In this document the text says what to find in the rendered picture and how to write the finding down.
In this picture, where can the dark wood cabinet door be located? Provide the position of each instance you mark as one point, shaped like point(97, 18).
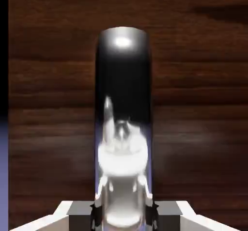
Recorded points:
point(193, 99)

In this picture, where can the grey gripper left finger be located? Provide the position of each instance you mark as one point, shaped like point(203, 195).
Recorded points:
point(77, 217)

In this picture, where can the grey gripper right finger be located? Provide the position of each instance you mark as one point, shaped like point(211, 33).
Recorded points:
point(170, 217)

